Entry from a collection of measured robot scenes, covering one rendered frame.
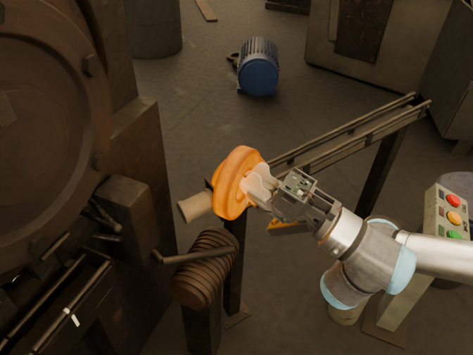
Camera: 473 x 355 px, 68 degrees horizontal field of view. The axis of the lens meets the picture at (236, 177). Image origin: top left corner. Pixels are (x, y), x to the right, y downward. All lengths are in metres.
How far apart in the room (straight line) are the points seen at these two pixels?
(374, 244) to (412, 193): 1.48
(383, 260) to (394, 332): 0.91
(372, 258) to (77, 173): 0.50
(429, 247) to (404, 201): 1.26
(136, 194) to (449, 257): 0.64
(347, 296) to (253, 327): 0.74
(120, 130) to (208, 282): 0.44
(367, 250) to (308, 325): 0.86
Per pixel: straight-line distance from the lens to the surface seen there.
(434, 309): 1.72
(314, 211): 0.67
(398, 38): 2.92
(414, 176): 2.27
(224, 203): 0.67
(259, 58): 2.50
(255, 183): 0.68
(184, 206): 0.87
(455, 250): 0.82
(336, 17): 3.02
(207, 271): 0.95
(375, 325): 1.57
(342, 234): 0.67
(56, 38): 0.41
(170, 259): 0.89
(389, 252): 0.69
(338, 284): 0.77
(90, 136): 0.47
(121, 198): 0.77
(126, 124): 0.85
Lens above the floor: 1.33
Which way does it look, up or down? 42 degrees down
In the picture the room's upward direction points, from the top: 2 degrees clockwise
